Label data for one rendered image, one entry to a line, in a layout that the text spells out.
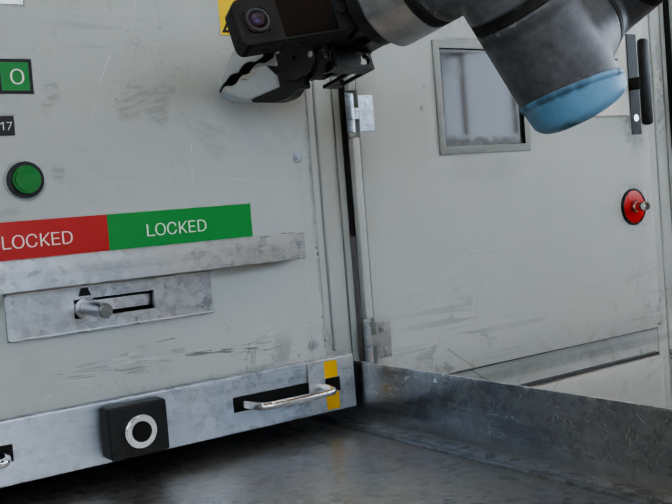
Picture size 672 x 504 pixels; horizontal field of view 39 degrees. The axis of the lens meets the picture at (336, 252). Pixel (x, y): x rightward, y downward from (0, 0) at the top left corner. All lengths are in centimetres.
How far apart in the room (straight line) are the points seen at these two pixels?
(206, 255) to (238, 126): 15
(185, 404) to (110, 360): 9
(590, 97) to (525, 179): 63
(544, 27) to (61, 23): 45
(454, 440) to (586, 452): 17
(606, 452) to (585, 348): 75
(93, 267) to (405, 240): 53
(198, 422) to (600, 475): 40
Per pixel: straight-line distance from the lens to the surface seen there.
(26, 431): 93
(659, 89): 176
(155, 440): 96
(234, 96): 99
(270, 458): 99
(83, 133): 96
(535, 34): 82
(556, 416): 88
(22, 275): 89
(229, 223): 101
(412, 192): 131
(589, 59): 84
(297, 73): 93
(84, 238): 95
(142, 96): 98
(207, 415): 100
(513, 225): 144
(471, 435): 97
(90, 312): 92
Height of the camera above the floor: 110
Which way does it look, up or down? 3 degrees down
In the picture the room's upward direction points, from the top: 5 degrees counter-clockwise
